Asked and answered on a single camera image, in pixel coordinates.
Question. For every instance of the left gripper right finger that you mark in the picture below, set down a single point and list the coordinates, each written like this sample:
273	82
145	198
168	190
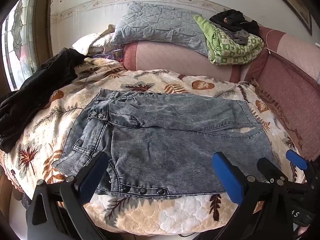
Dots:
264	209

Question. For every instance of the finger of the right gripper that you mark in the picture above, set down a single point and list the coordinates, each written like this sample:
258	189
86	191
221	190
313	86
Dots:
301	163
270	171

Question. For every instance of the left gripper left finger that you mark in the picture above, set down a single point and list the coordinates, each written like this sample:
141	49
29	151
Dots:
57	210

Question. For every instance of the grey denim pants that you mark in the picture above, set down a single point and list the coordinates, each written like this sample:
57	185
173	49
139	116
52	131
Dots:
161	145

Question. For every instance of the leaf pattern quilted blanket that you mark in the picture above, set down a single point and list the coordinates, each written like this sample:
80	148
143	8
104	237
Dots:
44	138

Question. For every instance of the brown fringed sofa cover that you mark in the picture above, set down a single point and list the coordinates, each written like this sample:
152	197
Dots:
277	110

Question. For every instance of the pink red sofa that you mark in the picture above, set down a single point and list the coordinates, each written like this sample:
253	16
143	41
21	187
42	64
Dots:
287	68

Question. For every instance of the black jacket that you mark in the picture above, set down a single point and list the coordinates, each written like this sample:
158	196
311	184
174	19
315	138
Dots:
19	107

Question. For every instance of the green patterned folded blanket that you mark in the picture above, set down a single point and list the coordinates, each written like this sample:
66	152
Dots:
222	50

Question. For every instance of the black clothes pile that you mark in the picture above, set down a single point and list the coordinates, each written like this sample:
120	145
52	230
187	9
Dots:
236	27

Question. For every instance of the cream pillow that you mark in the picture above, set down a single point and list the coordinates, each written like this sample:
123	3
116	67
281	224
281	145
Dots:
96	42

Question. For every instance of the stained glass window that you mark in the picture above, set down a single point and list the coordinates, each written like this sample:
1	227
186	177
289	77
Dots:
18	45

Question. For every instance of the grey quilted pillow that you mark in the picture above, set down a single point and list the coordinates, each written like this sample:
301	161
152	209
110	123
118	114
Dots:
160	23

